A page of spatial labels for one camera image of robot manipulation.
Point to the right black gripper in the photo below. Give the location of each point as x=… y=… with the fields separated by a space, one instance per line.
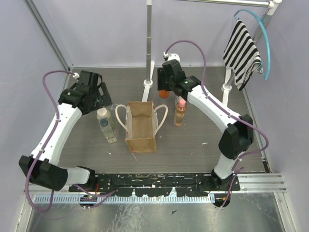
x=161 y=76

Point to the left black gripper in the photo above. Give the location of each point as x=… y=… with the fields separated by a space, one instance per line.
x=101 y=95

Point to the blue spray bottle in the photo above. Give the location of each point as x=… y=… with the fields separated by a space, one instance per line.
x=164 y=94

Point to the cream cap green bottle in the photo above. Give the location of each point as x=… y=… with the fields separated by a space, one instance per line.
x=102 y=113

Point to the clear bottle dark cap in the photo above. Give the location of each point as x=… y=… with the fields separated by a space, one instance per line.
x=107 y=129

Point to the pink cap orange bottle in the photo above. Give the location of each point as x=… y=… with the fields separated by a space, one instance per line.
x=180 y=110

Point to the white bottle grey cap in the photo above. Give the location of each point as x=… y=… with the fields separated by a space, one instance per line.
x=177 y=99

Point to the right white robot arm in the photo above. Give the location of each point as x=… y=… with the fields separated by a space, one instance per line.
x=237 y=133

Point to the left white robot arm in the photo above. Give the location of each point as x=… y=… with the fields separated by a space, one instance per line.
x=41 y=168

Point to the brown canvas bag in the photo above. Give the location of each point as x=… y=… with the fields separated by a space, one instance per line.
x=141 y=121

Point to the striped black white cloth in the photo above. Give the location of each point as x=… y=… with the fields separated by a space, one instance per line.
x=241 y=55

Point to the blue hanger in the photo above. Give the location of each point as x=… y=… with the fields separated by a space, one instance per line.
x=265 y=35

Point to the metal clothes rack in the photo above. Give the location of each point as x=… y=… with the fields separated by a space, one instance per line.
x=270 y=5

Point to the aluminium frame post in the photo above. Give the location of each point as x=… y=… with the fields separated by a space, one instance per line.
x=41 y=16

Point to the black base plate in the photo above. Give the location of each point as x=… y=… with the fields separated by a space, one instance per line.
x=155 y=185

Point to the blue cable duct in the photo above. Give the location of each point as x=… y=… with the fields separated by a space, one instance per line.
x=79 y=198

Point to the aluminium front rail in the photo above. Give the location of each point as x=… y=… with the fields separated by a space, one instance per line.
x=256 y=182

